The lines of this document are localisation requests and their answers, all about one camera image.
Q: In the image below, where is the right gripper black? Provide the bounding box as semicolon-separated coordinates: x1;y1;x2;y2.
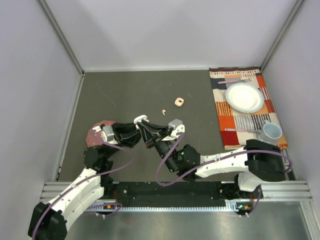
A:
139;120;181;173

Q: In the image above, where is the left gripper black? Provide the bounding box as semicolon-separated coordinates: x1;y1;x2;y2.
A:
104;121;143;161

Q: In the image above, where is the white earbud charging case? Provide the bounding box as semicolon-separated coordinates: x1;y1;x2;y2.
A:
133;115;148;124

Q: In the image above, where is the pink earbud charging case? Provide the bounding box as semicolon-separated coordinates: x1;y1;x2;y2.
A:
174;97;185;107

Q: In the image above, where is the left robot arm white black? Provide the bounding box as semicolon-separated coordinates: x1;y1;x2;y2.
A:
27;120;141;240

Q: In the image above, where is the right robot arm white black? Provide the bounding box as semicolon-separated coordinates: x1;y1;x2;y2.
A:
134;119;291;198

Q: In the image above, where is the pink polka dot plate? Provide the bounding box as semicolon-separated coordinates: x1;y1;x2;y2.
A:
85;120;115;147

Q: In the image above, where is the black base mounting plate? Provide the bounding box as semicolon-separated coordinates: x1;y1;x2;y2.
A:
103;181;259;208

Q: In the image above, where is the patterned orange placemat cloth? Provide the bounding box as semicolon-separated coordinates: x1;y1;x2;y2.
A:
209;66;279;150

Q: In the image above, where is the white paper plate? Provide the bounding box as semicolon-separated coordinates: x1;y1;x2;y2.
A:
225;83;265;114

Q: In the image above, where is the light blue cup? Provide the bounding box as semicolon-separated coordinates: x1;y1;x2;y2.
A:
257;120;283;145

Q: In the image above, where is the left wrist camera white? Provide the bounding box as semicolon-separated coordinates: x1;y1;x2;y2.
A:
92;124;118;145

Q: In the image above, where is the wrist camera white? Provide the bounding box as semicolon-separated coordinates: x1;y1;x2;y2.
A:
162;119;185;141
92;124;118;145

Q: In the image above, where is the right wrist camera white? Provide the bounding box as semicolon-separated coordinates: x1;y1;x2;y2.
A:
162;119;185;141

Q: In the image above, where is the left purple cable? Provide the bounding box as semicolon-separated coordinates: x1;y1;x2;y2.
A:
31;129;136;240

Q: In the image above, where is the pink handled fork rear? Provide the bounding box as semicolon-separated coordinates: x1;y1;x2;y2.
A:
218;77;254;84

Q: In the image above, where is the left aluminium corner post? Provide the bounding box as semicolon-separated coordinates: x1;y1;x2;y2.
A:
36;0;85;76

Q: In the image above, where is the aluminium corner post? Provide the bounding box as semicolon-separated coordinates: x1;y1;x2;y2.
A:
260;0;306;72
36;0;85;76

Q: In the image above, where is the right aluminium corner post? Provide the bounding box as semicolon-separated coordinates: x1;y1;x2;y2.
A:
260;0;306;72

